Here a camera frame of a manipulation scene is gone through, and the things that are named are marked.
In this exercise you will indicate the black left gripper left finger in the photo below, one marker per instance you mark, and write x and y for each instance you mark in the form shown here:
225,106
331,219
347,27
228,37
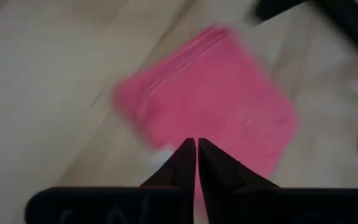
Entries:
160,202

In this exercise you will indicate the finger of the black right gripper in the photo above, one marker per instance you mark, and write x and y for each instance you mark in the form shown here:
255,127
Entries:
269,9

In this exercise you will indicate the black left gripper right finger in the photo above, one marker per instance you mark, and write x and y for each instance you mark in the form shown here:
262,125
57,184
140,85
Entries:
244,202

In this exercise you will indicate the pink microfiber towel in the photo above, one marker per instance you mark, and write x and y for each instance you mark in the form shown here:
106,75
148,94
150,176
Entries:
213,93

